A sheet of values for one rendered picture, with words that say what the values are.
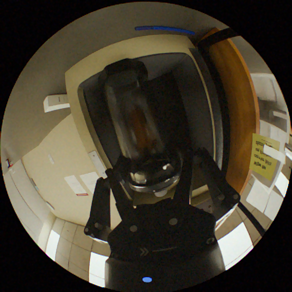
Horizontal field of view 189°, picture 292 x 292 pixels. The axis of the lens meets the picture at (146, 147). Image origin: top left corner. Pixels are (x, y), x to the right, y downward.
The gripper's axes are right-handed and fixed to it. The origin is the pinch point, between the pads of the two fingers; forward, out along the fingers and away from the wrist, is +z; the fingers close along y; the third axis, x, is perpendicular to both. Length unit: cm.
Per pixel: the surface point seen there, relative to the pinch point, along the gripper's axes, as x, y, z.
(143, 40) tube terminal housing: 24.2, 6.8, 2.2
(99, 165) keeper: 0.1, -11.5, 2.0
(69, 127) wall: 18, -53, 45
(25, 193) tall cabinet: -17, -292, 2
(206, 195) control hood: -20.7, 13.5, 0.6
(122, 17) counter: 26.3, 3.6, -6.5
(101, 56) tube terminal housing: 23.4, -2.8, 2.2
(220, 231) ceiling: -144, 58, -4
